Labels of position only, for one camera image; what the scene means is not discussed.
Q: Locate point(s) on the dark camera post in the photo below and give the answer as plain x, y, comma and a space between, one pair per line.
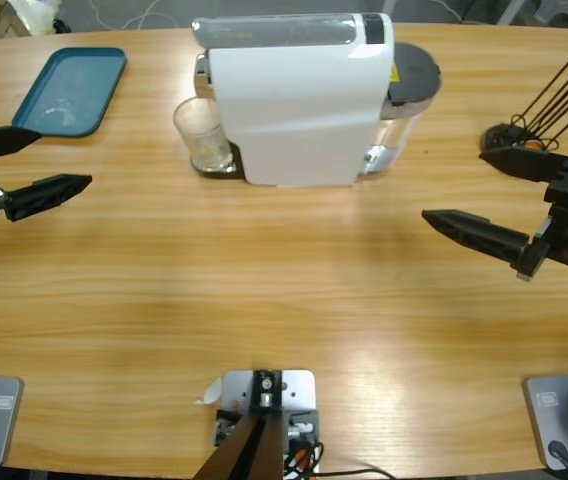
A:
249, 450

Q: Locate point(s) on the white capsule coffee machine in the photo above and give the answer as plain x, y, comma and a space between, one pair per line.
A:
304, 110

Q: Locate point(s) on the orange coffee capsule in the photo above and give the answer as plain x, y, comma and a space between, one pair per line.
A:
532, 145

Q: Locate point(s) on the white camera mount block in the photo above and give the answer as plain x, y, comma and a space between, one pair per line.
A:
296, 387

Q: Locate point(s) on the clear drinking glass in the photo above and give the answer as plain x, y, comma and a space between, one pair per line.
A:
209, 150

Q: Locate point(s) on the chrome coffee machine lever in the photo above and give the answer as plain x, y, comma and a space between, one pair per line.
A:
274, 30

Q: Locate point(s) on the metal slotted drip tray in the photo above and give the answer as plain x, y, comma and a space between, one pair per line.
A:
231, 172

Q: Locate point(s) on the white plastic bag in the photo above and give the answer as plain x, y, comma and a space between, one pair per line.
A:
34, 12

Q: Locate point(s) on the teal plastic tray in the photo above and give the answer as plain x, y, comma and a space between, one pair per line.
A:
74, 85

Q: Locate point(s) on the white tape scrap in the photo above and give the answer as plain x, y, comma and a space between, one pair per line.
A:
211, 392

